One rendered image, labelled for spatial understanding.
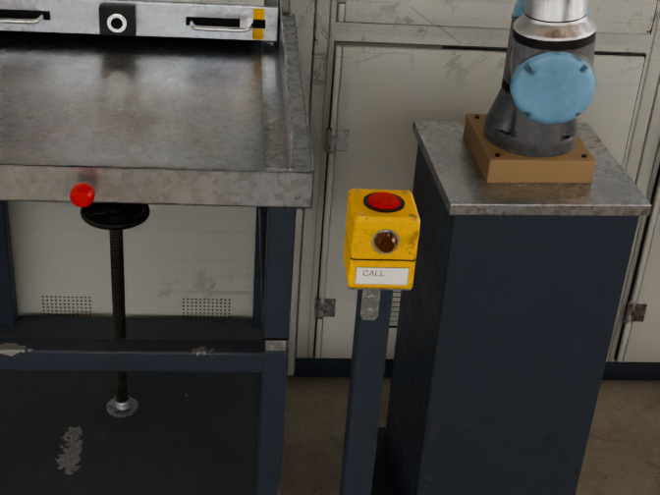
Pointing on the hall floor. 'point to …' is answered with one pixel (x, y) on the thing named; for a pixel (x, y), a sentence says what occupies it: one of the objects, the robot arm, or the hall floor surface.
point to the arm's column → (501, 348)
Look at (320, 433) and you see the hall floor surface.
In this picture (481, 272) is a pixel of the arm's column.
